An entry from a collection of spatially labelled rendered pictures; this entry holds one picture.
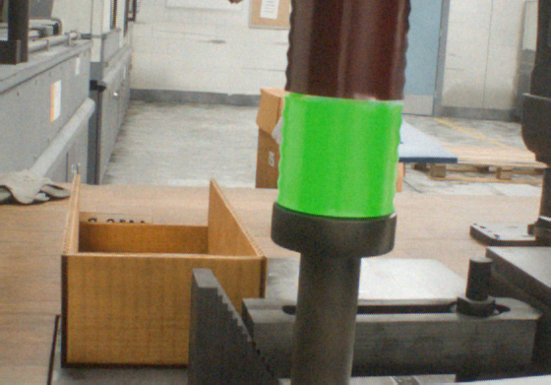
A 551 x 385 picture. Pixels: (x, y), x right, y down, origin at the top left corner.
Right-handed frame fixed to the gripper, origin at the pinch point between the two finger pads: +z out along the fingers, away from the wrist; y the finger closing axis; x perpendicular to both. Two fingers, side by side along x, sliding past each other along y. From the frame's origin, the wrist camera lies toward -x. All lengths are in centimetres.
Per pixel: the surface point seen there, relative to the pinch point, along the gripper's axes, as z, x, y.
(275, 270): 13.1, -6.5, -2.6
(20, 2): -37, -34, -60
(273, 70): -401, 165, -975
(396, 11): 12.7, -9.8, 40.8
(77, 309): 17.6, -20.7, 11.9
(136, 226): 7.8, -17.0, -10.7
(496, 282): 17.3, 3.1, 16.3
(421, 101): -363, 361, -983
